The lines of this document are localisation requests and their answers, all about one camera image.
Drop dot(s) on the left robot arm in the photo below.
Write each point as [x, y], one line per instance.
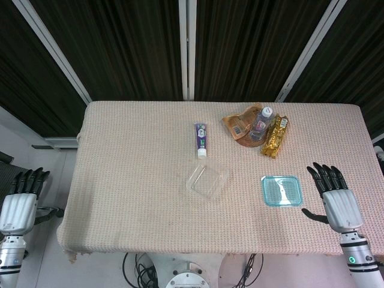
[12, 261]

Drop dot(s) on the gold foil packet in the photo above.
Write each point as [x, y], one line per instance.
[274, 138]

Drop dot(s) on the blue plastic lid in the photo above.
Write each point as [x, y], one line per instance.
[281, 192]

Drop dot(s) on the brown snack pouch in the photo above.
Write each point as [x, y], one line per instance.
[238, 123]

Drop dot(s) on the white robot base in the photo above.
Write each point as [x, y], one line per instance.
[187, 279]

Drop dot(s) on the dark curtain panel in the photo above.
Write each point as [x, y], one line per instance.
[120, 45]
[24, 90]
[360, 60]
[246, 45]

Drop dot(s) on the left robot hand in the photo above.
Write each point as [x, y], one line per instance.
[18, 213]

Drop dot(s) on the round woven coaster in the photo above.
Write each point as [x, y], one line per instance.
[247, 144]

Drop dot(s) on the grey floor rail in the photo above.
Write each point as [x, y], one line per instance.
[60, 142]

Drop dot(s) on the purple toothpaste tube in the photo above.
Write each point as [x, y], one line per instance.
[201, 138]

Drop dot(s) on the clear water bottle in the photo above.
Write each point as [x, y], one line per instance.
[260, 126]

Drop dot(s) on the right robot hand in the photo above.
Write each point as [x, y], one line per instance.
[343, 210]

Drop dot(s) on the white plastic device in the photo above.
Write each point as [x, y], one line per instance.
[380, 150]

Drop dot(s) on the clear plastic container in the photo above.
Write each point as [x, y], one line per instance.
[207, 183]

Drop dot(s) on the pink waffle tablecloth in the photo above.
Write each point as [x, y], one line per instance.
[135, 195]

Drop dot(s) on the white frame post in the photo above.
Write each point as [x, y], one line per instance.
[51, 45]
[187, 45]
[310, 45]

